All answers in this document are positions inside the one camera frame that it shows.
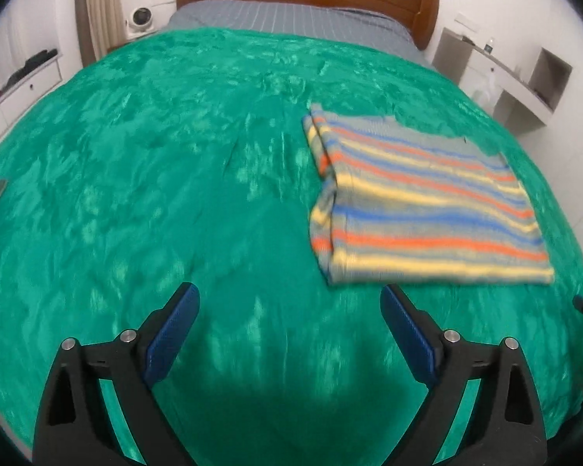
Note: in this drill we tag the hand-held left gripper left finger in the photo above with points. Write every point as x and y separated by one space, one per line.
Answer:
170 335

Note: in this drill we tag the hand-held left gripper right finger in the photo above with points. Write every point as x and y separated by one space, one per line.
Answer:
413 335

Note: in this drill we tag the striped knit sweater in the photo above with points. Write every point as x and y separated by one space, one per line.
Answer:
418 204

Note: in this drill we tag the dark clothes pile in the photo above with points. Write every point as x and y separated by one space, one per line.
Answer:
31 65

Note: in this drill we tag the white wardrobe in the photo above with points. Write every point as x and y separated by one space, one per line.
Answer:
578 165

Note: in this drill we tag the green plush blanket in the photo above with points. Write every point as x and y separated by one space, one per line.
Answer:
175 179

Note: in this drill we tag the white bedside shelf unit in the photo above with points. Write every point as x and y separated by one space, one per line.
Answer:
515 87

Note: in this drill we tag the clear plastic bag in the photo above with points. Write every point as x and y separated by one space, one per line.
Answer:
486 88

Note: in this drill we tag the white low dresser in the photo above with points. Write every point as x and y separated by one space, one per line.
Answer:
24 97

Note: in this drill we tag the beige curtain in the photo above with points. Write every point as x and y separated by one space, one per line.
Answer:
97 9

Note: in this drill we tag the grey striped bed sheet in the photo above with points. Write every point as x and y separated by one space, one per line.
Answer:
296 19

